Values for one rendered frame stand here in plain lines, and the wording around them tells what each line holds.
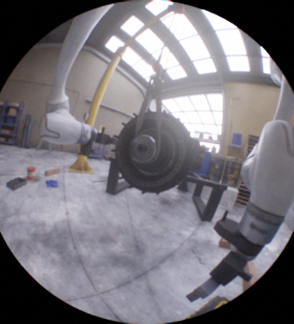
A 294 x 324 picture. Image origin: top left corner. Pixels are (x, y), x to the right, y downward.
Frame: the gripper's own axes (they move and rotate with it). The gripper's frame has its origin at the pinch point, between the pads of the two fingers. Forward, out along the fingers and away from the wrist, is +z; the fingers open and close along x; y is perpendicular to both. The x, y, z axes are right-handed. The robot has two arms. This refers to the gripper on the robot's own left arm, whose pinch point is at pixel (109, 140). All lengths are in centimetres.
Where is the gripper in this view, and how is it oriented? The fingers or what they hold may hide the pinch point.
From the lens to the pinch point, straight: 61.4
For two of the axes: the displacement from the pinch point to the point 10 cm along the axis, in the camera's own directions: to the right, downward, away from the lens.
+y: 2.5, -9.6, -0.9
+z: 3.4, 0.0, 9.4
